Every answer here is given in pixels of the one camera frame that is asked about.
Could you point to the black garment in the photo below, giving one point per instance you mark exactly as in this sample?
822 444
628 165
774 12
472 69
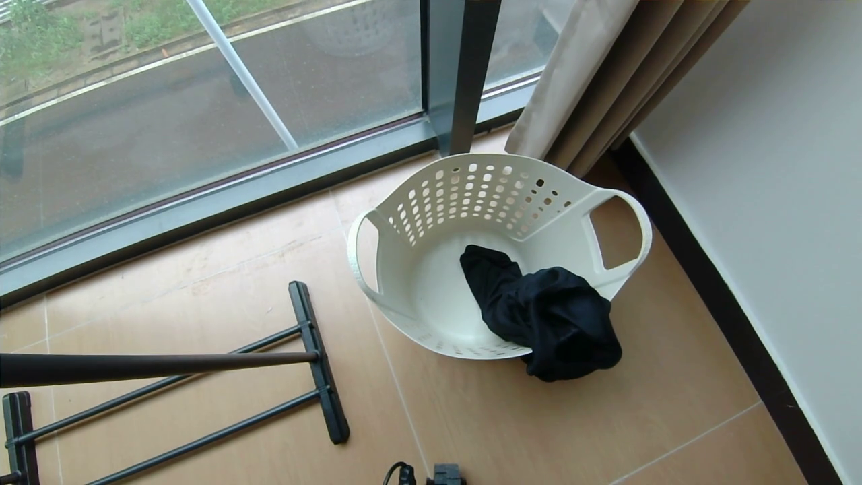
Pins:
552 316

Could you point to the white laundry basket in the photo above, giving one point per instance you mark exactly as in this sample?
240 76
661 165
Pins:
431 289

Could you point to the black clothes rack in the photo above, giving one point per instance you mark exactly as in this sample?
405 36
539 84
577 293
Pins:
135 367

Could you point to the window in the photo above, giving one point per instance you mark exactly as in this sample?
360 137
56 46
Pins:
465 67

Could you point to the brown curtain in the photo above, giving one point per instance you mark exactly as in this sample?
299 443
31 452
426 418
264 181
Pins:
606 67

